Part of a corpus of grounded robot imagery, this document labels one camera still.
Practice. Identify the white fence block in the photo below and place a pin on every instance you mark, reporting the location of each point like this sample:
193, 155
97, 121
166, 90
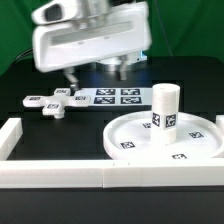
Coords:
10, 133
220, 122

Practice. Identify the white cross-shaped table base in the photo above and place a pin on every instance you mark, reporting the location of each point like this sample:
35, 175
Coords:
55, 104

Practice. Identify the white right fence block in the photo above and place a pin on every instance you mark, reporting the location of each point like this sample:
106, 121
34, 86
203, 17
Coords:
220, 122

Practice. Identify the white round table top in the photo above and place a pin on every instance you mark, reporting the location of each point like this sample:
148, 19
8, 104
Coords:
128, 137

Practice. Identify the white left fence block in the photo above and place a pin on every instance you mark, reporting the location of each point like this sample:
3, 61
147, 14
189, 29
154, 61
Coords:
10, 133

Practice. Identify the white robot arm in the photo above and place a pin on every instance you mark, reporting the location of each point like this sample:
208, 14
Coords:
108, 34

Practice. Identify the white front fence bar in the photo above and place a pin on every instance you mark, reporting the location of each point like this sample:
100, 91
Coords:
110, 173

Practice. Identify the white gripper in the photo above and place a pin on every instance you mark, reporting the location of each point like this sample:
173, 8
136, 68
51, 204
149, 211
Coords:
70, 33

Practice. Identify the white marker sheet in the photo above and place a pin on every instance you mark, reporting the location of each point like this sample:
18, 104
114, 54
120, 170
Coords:
117, 96

